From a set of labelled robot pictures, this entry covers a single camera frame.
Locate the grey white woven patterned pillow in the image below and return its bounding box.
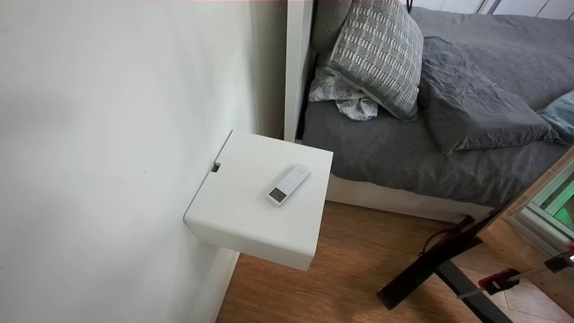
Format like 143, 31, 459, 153
326, 0, 425, 121

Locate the grey upholstered headboard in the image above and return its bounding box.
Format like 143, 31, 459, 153
310, 0, 355, 69

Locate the black camera stand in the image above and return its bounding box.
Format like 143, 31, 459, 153
375, 205, 516, 323

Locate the white floral print pillow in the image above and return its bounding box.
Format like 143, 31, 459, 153
306, 63, 382, 124

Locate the white remote control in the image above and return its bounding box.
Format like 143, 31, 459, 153
263, 164, 314, 209

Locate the grey bed with duvet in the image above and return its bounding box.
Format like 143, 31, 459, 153
281, 0, 498, 227

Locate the light blue pillow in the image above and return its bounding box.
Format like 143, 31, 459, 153
536, 88, 574, 148

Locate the white floating nightstand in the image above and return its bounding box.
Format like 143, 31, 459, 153
181, 130, 335, 273

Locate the red black clamp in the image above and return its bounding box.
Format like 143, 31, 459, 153
475, 250, 574, 297

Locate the grey bed sheet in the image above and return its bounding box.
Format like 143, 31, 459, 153
301, 97, 570, 210

